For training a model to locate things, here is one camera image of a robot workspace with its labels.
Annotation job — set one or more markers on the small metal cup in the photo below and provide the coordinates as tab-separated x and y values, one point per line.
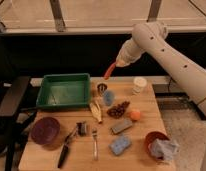
101	88

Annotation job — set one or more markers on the silver fork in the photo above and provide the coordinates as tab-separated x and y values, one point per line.
94	135

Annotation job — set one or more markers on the green plastic tray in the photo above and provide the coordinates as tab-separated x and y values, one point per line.
64	91

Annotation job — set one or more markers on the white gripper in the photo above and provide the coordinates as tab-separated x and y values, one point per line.
129	53

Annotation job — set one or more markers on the orange fruit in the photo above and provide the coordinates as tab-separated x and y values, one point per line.
135	115

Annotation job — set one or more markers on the blue sponge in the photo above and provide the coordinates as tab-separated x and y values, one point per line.
120	144

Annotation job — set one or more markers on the grey block eraser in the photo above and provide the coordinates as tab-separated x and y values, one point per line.
121	126

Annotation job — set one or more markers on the blue plastic cup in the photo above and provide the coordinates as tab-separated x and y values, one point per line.
108	97

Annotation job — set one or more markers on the red pepper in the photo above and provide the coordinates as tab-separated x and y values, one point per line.
109	71

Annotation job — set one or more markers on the black binder clip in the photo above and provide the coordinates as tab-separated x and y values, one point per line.
82	128

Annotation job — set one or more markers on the red-brown bowl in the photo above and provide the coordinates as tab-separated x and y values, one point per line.
151	137

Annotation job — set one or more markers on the bunch of dark grapes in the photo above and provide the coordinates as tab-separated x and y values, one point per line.
118	110

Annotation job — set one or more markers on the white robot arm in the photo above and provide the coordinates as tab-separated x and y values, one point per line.
150	38

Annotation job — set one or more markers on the purple bowl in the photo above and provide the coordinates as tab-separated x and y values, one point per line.
45	130

